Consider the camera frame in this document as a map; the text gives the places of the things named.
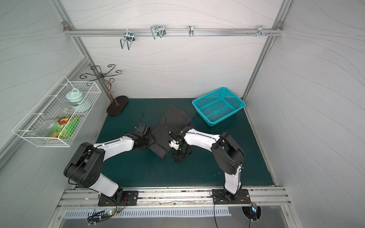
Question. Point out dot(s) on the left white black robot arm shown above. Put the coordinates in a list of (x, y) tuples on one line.
[(85, 167)]

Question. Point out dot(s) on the teal plastic basket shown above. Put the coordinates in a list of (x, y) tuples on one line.
[(218, 105)]

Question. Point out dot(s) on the pale green lidded jar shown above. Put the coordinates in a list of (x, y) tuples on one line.
[(75, 97)]

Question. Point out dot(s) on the white wire wall basket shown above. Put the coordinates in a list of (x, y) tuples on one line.
[(47, 108)]

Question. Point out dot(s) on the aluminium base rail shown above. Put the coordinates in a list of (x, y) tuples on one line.
[(173, 197)]

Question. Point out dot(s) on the white slotted cable duct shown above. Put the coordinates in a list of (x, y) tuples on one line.
[(194, 212)]

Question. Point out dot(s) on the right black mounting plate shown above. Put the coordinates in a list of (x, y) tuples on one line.
[(224, 197)]

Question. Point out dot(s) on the right circuit board in hole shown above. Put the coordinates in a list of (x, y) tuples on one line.
[(253, 212)]

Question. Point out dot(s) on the colourful snack packet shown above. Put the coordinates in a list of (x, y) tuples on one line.
[(64, 127)]

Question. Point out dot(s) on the small metal clip hook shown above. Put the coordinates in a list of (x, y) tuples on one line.
[(191, 30)]

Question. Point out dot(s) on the ornate metal hook stand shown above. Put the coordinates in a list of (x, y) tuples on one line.
[(118, 103)]

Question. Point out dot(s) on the metal loop hook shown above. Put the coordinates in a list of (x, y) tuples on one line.
[(157, 31)]

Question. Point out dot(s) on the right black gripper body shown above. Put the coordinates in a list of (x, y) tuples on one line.
[(181, 153)]

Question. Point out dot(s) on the dark grey long pants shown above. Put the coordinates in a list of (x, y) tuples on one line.
[(173, 121)]

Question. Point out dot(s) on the metal double hook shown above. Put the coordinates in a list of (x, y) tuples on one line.
[(127, 40)]

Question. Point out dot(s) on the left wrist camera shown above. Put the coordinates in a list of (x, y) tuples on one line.
[(143, 130)]

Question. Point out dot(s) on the left circuit board with wires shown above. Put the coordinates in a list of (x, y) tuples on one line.
[(101, 216)]

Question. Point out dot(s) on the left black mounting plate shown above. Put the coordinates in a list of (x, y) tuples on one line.
[(120, 198)]

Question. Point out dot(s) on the clear plastic bag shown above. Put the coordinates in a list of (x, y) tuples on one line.
[(42, 129)]

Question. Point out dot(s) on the metal bracket hook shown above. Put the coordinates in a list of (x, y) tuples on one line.
[(259, 32)]

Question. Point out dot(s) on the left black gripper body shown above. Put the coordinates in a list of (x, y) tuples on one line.
[(147, 135)]

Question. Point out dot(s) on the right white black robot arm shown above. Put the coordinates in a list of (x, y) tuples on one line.
[(226, 151)]

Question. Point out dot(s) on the black mounting plate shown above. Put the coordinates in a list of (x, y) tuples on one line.
[(120, 198), (224, 197)]

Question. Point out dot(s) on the green table mat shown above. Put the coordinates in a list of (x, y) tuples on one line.
[(145, 169)]

